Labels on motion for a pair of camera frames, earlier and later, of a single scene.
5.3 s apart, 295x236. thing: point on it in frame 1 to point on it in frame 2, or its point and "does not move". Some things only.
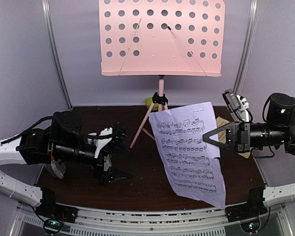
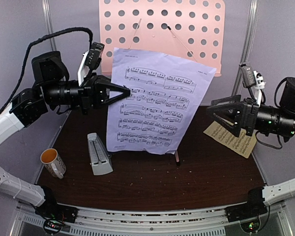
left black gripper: [104, 175] to [90, 92]
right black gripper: [238, 136] to [248, 107]
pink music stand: [161, 38] does not move
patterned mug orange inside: [57, 168] does not move
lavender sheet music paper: [191, 165] to [165, 94]
